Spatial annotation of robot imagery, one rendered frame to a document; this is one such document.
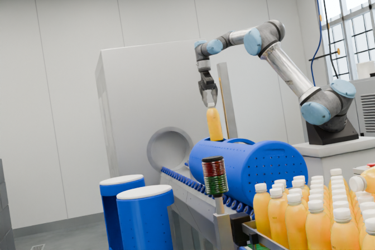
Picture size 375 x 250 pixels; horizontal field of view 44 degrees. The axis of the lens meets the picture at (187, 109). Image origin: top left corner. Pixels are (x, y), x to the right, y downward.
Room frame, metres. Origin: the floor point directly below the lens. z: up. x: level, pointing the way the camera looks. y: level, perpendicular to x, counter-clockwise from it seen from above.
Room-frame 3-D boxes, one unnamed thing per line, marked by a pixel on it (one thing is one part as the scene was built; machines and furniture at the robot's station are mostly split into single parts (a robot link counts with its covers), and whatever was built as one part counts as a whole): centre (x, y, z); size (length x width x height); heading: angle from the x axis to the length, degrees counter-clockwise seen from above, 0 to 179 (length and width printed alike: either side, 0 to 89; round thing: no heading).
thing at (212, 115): (2.54, -0.13, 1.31); 0.07 x 0.07 x 0.19
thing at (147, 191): (2.32, 0.28, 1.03); 0.28 x 0.28 x 0.01
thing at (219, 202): (1.30, -0.05, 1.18); 0.06 x 0.06 x 0.16
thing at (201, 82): (2.57, -0.13, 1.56); 0.09 x 0.08 x 0.12; 13
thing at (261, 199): (1.60, -0.21, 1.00); 0.07 x 0.07 x 0.19
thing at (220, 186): (1.30, -0.05, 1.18); 0.06 x 0.06 x 0.05
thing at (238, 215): (1.66, -0.13, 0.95); 0.10 x 0.07 x 0.10; 103
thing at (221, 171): (1.30, -0.05, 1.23); 0.06 x 0.06 x 0.04
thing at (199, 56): (2.56, -0.13, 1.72); 0.09 x 0.08 x 0.11; 31
